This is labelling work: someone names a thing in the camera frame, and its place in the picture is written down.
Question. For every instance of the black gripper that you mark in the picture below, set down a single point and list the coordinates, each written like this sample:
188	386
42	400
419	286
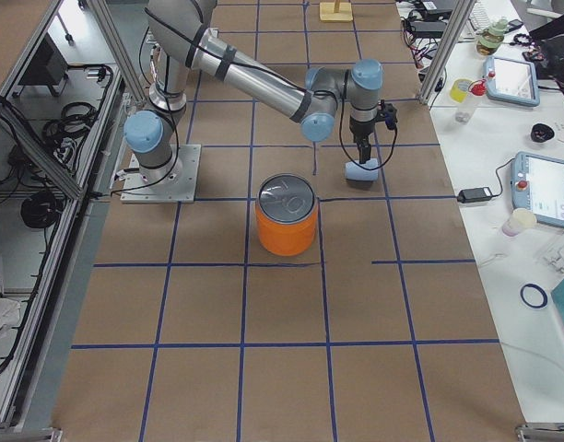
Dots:
360	133

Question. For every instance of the white paper cup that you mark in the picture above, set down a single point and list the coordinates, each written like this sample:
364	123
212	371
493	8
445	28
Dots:
368	171

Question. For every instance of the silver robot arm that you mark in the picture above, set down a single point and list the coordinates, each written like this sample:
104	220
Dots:
181	29

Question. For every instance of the cream plastic cup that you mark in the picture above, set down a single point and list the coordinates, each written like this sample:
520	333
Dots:
520	220

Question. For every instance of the orange cylindrical can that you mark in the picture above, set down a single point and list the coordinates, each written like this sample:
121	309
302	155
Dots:
286	214

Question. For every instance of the clear plastic bottle red cap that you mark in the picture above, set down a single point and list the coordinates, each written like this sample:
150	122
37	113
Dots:
474	96

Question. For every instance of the yellow tape roll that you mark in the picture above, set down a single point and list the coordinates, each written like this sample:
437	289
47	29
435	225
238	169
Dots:
459	89

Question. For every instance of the black power adapter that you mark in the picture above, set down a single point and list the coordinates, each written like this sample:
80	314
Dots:
474	195

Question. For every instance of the wooden mug stand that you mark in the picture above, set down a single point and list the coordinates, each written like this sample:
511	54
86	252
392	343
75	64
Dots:
336	11

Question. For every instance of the green glass teapot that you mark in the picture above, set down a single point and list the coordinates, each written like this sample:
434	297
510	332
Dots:
490	38

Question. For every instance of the upper teach pendant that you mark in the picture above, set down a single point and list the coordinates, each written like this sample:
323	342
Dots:
511	81

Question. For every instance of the teach pendant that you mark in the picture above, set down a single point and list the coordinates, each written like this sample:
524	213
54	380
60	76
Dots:
511	81
537	184

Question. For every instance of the black round bowl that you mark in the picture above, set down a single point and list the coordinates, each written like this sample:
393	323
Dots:
541	133

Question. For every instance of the lower teach pendant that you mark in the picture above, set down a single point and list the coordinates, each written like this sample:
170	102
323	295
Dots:
537	184

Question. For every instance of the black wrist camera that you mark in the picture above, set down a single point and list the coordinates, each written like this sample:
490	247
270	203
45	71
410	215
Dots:
388	115

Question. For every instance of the black power brick with cables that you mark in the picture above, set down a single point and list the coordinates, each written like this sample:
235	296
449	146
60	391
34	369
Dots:
424	29

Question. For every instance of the aluminium frame post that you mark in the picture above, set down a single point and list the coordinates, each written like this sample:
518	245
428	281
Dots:
458	17

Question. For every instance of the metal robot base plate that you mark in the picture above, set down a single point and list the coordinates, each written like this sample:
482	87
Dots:
165	185

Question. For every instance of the aluminium frame rack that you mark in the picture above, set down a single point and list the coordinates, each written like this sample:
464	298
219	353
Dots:
66	68

